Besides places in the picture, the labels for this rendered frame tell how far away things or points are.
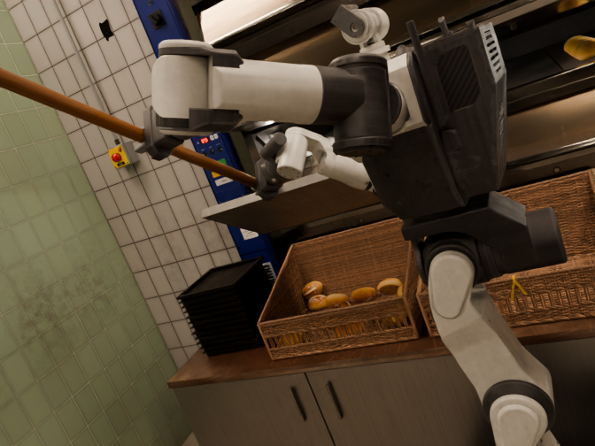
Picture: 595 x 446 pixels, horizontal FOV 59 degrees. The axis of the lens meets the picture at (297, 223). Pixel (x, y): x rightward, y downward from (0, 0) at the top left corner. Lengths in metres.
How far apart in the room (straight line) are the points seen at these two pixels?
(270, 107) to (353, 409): 1.31
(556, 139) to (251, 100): 1.38
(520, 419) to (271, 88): 0.84
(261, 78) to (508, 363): 0.79
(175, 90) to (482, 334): 0.78
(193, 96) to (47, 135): 1.98
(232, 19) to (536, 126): 1.18
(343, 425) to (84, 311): 1.29
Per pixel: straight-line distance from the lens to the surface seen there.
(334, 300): 2.08
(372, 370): 1.77
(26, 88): 1.03
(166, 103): 0.78
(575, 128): 1.97
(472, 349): 1.21
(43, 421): 2.44
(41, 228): 2.53
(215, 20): 2.22
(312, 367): 1.83
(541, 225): 1.09
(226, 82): 0.74
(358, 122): 0.83
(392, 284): 2.03
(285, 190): 1.57
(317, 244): 2.19
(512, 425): 1.25
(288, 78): 0.78
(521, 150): 1.97
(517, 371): 1.23
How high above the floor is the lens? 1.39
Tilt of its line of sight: 12 degrees down
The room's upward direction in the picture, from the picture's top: 21 degrees counter-clockwise
